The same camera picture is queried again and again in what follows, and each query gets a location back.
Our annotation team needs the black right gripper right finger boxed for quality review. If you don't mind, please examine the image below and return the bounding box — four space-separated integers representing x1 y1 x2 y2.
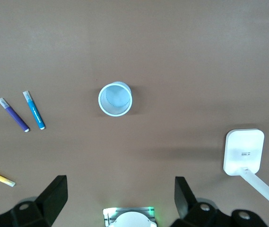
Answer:
171 176 268 227

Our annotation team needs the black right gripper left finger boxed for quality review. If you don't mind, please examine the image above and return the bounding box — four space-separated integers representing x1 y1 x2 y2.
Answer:
0 175 69 227

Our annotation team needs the blue marker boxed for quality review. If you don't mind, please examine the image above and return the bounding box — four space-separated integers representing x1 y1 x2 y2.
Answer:
22 90 46 130

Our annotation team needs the purple marker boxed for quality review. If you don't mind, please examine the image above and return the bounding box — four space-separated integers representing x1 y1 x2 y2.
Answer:
0 97 30 132

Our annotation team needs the light blue plastic cup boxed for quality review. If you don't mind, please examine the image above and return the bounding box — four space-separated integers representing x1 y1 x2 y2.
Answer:
98 81 133 117

